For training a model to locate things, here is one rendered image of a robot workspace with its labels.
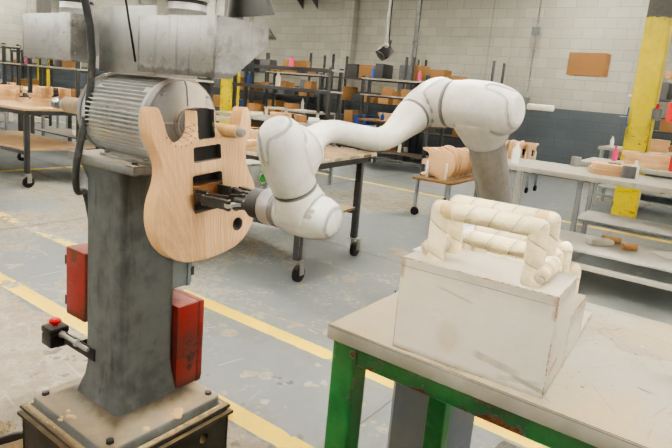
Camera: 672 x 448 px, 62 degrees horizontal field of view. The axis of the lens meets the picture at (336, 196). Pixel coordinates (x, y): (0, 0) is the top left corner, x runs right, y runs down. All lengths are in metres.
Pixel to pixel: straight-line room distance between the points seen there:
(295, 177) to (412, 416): 1.22
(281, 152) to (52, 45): 1.04
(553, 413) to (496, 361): 0.11
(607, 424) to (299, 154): 0.72
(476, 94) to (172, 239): 0.86
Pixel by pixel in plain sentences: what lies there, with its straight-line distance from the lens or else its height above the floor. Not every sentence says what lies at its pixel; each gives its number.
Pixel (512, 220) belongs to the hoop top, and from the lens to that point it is 0.94.
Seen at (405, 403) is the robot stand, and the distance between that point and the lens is 2.17.
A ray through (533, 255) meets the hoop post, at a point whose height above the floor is 1.15.
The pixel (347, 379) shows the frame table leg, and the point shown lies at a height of 0.83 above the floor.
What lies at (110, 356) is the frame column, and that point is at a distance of 2.00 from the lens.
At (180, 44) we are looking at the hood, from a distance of 1.46.
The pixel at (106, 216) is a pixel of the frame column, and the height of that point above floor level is 0.94.
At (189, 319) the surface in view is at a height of 0.56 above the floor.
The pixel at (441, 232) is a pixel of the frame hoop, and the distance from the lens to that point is 0.98.
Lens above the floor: 1.38
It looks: 11 degrees down
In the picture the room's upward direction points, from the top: 5 degrees clockwise
